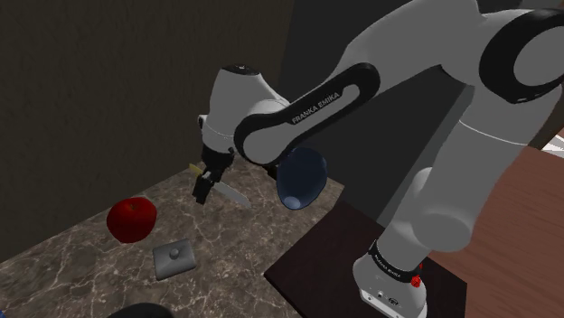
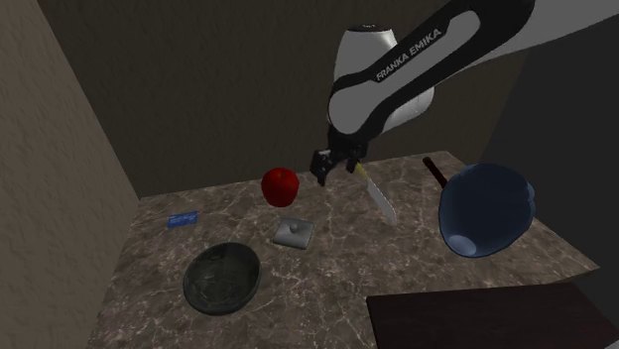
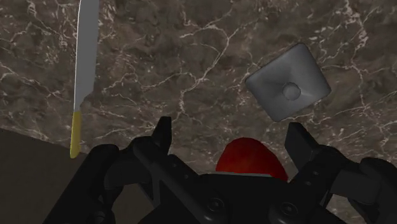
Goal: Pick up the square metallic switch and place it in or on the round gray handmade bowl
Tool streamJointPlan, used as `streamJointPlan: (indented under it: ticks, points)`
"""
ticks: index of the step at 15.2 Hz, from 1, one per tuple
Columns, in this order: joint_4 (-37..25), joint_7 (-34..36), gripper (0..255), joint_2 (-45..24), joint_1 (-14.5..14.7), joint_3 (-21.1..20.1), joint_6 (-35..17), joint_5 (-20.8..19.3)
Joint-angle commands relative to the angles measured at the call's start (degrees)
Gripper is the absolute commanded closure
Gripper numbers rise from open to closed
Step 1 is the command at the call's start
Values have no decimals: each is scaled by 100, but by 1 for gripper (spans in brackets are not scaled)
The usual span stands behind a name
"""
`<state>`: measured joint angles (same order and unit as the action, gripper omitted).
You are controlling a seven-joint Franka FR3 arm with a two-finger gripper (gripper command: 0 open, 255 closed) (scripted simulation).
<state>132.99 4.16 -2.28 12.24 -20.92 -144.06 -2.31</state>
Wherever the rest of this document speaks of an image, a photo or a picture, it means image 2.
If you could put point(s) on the blue card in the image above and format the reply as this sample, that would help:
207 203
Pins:
183 219

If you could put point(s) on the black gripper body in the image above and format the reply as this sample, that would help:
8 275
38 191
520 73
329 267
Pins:
346 145

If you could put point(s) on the dark red robot stand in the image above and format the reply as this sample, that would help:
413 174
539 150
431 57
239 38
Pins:
488 316

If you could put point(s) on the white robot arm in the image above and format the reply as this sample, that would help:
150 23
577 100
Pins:
367 58

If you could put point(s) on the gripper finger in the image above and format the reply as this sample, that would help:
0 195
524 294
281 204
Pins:
352 163
321 166

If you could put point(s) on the grey square lid with knob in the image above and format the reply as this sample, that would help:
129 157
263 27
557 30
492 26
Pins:
293 234

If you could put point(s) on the dark brown stick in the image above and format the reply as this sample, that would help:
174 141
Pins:
434 172

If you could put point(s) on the large blue bowl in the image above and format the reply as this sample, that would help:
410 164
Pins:
486 210

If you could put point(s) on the dark glass bowl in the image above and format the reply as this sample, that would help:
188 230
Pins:
222 279

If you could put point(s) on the red apple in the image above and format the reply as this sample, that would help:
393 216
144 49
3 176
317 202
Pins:
280 187

